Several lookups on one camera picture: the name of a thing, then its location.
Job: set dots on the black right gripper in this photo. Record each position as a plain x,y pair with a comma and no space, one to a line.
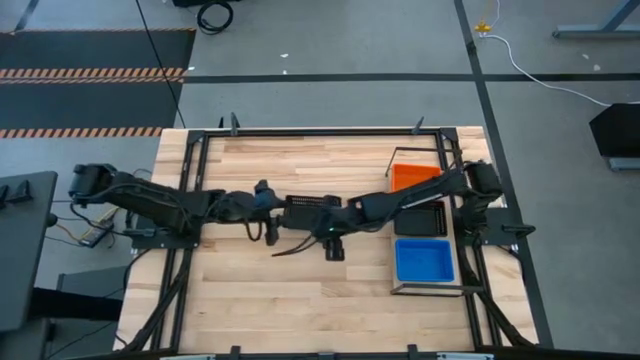
342,217

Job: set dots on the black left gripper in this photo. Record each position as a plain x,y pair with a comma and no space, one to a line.
270,210

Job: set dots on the black plastic slotted basket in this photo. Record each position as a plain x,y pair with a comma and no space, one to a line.
310,202
420,222

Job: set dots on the orange plastic slotted basket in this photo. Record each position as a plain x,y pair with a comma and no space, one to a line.
410,175

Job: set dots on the blue plastic slotted basket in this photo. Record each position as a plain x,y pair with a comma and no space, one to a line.
424,261

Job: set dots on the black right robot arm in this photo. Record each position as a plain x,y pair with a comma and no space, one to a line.
425,192

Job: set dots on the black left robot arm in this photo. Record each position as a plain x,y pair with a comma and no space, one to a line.
150,200

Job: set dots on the black power adapter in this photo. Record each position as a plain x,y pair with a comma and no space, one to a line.
95,236

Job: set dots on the black hazard-striped floor mat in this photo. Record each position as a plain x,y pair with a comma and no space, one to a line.
90,105

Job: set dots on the black desk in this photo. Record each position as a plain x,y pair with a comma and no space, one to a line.
25,250

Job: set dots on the grey box base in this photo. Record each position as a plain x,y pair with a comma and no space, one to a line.
625,164

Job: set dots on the black floor box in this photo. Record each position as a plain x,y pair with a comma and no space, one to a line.
617,130

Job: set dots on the workbench with grey legs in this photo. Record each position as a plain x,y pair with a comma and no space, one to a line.
590,31

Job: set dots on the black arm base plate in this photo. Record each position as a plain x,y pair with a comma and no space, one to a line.
505,237
150,242

